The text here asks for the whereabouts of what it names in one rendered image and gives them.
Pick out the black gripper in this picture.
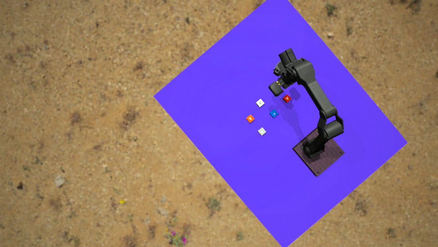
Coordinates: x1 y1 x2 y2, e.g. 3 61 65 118
268 72 295 97

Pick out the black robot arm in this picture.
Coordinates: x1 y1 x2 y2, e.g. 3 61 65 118
273 48 344 159

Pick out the blue block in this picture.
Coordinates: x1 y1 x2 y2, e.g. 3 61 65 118
269 109 278 118

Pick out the orange block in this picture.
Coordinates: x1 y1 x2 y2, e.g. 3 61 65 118
246 114 254 123

